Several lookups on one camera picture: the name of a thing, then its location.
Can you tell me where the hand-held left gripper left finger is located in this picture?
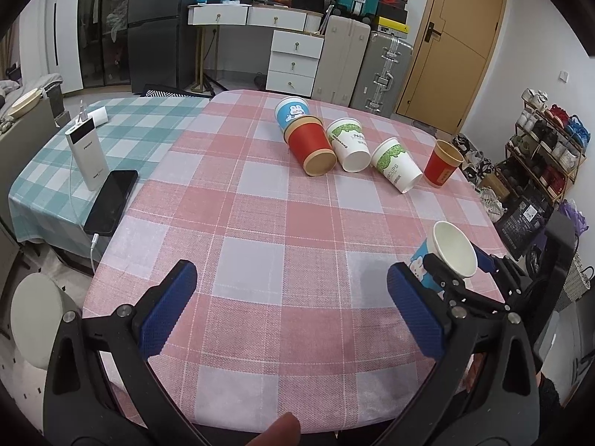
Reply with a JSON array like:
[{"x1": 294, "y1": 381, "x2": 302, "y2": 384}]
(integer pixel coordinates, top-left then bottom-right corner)
[{"x1": 43, "y1": 259, "x2": 220, "y2": 446}]

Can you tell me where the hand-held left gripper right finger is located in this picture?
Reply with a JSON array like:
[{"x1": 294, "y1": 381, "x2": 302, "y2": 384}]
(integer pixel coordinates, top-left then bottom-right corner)
[{"x1": 338, "y1": 262, "x2": 542, "y2": 446}]

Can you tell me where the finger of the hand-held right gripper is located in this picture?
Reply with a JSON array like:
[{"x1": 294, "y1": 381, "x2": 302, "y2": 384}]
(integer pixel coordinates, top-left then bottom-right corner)
[
  {"x1": 473, "y1": 248, "x2": 527, "y2": 306},
  {"x1": 424, "y1": 255, "x2": 511, "y2": 320}
]

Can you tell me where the blue rabbit paper cup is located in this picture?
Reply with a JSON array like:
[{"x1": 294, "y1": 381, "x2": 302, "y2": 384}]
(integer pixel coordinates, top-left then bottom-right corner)
[
  {"x1": 409, "y1": 220, "x2": 479, "y2": 294},
  {"x1": 274, "y1": 96, "x2": 311, "y2": 133}
]

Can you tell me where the red paper cup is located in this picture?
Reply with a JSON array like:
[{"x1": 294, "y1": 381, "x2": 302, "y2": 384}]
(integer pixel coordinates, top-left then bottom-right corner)
[
  {"x1": 423, "y1": 140, "x2": 465, "y2": 188},
  {"x1": 283, "y1": 116, "x2": 337, "y2": 178}
]

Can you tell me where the white green paper cup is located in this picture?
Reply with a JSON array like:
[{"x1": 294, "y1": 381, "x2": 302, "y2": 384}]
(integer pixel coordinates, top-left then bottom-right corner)
[
  {"x1": 370, "y1": 138, "x2": 424, "y2": 194},
  {"x1": 325, "y1": 117, "x2": 372, "y2": 172}
]

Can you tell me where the person's left hand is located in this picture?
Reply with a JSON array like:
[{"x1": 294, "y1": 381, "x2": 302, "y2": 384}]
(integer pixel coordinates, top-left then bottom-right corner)
[{"x1": 252, "y1": 411, "x2": 302, "y2": 446}]

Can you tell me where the white wicker basket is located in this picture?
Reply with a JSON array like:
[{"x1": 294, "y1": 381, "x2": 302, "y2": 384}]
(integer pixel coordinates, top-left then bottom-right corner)
[{"x1": 554, "y1": 258, "x2": 591, "y2": 313}]

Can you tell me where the purple plastic bag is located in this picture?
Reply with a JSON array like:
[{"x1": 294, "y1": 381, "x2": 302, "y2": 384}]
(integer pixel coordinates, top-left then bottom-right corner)
[{"x1": 559, "y1": 199, "x2": 590, "y2": 235}]

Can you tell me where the black labelled box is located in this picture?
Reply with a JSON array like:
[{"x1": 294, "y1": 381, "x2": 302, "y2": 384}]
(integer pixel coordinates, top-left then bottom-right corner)
[{"x1": 494, "y1": 190, "x2": 555, "y2": 262}]

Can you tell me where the shoe rack with shoes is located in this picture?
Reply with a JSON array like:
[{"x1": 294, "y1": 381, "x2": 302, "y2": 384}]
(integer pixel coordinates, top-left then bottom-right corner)
[{"x1": 492, "y1": 87, "x2": 592, "y2": 207}]

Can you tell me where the pink checked tablecloth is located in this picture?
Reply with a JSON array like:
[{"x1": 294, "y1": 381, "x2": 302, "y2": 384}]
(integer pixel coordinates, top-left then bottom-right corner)
[{"x1": 83, "y1": 89, "x2": 509, "y2": 435}]

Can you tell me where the black smartphone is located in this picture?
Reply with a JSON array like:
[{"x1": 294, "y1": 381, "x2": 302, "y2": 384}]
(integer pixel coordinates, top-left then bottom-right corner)
[{"x1": 83, "y1": 169, "x2": 139, "y2": 237}]

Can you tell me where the white round stool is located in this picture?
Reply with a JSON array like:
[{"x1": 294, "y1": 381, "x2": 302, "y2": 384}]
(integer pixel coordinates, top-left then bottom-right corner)
[{"x1": 9, "y1": 273, "x2": 84, "y2": 371}]

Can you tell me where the green checked tablecloth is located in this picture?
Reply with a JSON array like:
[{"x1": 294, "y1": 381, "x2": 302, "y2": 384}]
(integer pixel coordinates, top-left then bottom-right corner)
[{"x1": 8, "y1": 96, "x2": 212, "y2": 261}]

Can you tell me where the white power bank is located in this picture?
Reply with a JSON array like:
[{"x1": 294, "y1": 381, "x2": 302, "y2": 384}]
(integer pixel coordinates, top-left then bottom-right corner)
[{"x1": 65, "y1": 120, "x2": 110, "y2": 192}]

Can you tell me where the grey suitcase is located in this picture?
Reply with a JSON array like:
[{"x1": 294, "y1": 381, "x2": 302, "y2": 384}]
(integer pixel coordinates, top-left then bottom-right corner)
[{"x1": 350, "y1": 31, "x2": 415, "y2": 120}]

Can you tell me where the black striped floor mat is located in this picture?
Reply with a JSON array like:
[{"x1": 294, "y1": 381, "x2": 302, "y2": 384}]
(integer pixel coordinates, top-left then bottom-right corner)
[{"x1": 141, "y1": 83, "x2": 213, "y2": 100}]

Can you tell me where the wooden door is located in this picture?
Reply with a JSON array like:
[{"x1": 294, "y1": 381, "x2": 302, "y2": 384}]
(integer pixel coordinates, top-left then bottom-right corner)
[{"x1": 394, "y1": 0, "x2": 511, "y2": 136}]

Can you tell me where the beige suitcase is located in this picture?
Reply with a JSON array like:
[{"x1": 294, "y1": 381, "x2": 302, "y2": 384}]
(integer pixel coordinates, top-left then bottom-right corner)
[{"x1": 311, "y1": 15, "x2": 372, "y2": 107}]

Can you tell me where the round wooden tray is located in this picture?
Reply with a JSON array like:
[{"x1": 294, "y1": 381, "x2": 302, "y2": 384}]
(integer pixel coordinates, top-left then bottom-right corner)
[{"x1": 8, "y1": 90, "x2": 46, "y2": 118}]

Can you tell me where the stack of shoe boxes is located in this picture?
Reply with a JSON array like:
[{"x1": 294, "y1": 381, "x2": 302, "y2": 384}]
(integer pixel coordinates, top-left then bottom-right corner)
[{"x1": 377, "y1": 0, "x2": 411, "y2": 42}]

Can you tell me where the black refrigerator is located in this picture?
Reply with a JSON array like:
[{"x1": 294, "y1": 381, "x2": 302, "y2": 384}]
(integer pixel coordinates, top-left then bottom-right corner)
[{"x1": 127, "y1": 0, "x2": 213, "y2": 94}]

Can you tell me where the white vanity desk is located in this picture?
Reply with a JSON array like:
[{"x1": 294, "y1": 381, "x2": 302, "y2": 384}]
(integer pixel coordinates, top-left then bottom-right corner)
[{"x1": 187, "y1": 2, "x2": 326, "y2": 99}]

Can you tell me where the glass door cabinet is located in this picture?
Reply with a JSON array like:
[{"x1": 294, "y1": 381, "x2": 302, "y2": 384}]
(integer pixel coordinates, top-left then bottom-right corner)
[{"x1": 77, "y1": 0, "x2": 133, "y2": 90}]

